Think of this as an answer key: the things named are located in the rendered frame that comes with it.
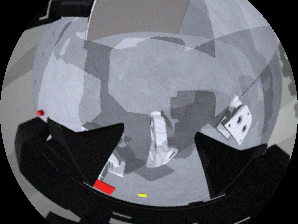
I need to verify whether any red flat rectangular plate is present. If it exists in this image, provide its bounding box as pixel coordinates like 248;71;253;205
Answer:
93;179;114;194

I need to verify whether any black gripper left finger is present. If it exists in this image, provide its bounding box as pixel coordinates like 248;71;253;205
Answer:
47;119;124;186

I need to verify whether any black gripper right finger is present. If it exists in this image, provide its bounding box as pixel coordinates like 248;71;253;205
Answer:
194;132;267;200

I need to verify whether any red rectangular bar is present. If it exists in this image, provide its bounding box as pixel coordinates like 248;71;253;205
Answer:
37;111;45;116

